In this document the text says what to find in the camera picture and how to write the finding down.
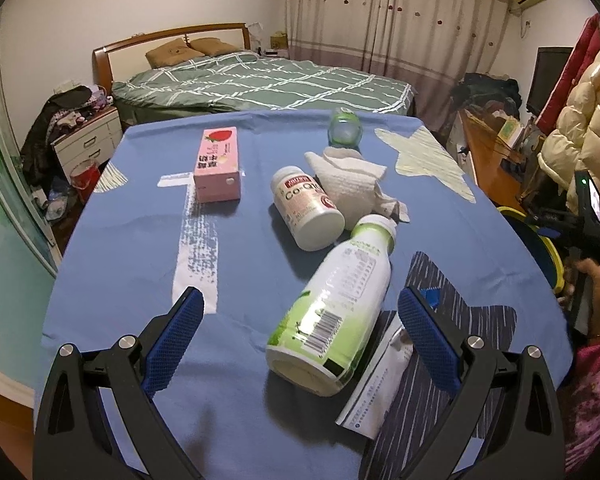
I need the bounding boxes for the white nightstand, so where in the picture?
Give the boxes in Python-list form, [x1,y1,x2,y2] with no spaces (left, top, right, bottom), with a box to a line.
[50,106,123,181]

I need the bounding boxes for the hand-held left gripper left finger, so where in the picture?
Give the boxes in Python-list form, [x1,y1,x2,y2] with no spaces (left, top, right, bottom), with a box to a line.
[32,286,205,480]

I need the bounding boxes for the brown pillow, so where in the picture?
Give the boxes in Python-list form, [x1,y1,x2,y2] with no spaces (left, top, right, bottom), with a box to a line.
[145,40,205,68]
[189,37,240,57]

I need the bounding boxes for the frosted glass sliding door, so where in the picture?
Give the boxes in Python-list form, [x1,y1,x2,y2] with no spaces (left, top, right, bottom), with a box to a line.
[0,25,61,281]

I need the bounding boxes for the clear green plastic bottle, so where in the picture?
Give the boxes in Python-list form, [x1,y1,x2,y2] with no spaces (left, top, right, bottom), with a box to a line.
[327,107,363,151]

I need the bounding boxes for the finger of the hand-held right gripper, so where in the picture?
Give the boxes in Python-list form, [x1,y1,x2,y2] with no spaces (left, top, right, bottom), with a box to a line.
[522,207,578,238]

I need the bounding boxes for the black monitor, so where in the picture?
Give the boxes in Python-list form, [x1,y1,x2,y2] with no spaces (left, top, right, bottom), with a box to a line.
[526,46,574,113]

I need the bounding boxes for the red bucket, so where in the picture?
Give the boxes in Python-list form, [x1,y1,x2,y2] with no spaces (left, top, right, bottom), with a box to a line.
[69,157,101,206]

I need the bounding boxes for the wooden desk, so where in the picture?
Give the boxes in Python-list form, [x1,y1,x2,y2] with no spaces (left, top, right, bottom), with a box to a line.
[457,107,541,211]

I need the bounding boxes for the person's right forearm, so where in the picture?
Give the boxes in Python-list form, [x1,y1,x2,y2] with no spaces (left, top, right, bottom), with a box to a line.
[565,322,600,471]

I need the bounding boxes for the black bin with yellow rim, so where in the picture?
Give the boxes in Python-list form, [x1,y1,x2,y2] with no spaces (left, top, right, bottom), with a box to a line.
[497,205,571,296]

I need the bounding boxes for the bed with green checked duvet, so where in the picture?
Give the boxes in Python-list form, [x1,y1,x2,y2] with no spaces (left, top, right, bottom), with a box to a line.
[92,22,416,126]

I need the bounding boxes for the white sachet wrapper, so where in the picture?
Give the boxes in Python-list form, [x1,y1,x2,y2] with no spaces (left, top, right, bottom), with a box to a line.
[335,320,416,441]

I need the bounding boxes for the pink carton box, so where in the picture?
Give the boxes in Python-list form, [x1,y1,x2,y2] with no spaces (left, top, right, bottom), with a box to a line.
[192,127,243,204]

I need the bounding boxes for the pile of dark clothes on desk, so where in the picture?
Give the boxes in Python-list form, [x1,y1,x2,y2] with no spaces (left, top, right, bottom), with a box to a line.
[450,72,523,131]

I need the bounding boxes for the blue star print tablecloth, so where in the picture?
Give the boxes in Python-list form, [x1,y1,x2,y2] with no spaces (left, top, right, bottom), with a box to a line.
[40,109,576,480]

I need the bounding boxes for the cream puffer jacket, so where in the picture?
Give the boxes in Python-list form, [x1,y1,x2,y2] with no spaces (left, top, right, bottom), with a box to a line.
[537,42,600,211]

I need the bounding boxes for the green and white drink bottle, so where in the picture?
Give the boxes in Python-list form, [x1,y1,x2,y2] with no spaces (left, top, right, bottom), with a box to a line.
[265,214,398,398]

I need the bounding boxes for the plastic bags on floor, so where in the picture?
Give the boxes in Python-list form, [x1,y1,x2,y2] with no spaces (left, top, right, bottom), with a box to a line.
[32,187,73,223]

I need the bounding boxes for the white paper towel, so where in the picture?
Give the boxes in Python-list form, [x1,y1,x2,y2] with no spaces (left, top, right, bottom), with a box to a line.
[304,146,411,223]

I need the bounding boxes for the red coat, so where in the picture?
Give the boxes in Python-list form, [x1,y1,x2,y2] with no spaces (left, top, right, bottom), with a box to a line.
[535,15,600,131]

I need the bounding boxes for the beige and mauve curtain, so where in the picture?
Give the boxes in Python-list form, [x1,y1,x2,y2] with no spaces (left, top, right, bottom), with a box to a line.
[286,0,511,88]

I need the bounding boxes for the pile of clothes on nightstand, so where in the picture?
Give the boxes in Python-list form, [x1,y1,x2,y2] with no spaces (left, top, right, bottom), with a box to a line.
[20,85,112,186]

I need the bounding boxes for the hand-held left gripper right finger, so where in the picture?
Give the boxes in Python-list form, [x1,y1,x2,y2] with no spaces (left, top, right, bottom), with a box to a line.
[397,285,566,480]

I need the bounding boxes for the white supplement bottle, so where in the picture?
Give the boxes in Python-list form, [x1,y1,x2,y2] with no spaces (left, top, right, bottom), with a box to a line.
[271,166,346,252]

